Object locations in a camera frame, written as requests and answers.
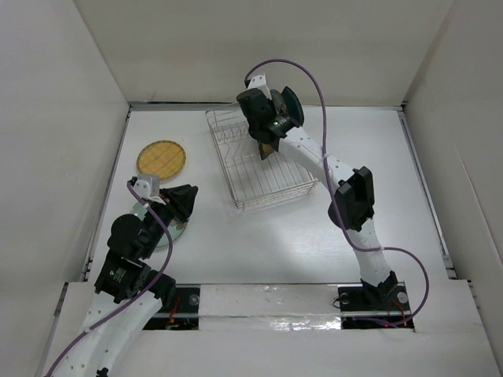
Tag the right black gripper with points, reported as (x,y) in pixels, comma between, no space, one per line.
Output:
(271,104)

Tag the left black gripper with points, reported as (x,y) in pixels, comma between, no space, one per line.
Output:
(181,199)

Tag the black and amber square plate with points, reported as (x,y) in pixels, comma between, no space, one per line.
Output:
(266,150)

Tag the teal square plate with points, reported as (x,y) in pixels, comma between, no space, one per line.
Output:
(293,107)

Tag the yellow woven round plate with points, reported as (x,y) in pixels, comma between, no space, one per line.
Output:
(163,158)

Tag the light green round plate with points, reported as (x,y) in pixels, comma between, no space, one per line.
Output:
(175,228)

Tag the dark teal floral plate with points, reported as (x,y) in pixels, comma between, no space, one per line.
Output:
(278,101)

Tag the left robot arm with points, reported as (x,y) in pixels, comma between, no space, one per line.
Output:
(132,285)

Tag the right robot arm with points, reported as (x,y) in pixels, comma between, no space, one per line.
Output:
(352,195)

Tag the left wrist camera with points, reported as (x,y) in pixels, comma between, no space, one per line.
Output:
(146,186)

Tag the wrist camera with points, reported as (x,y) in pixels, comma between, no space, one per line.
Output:
(146,186)
(259,82)

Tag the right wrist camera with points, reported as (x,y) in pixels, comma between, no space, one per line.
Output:
(259,82)

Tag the wire dish rack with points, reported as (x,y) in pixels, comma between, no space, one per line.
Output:
(253,182)

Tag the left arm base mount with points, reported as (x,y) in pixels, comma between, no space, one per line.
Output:
(182,315)

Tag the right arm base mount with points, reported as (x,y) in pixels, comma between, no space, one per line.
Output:
(358,313)

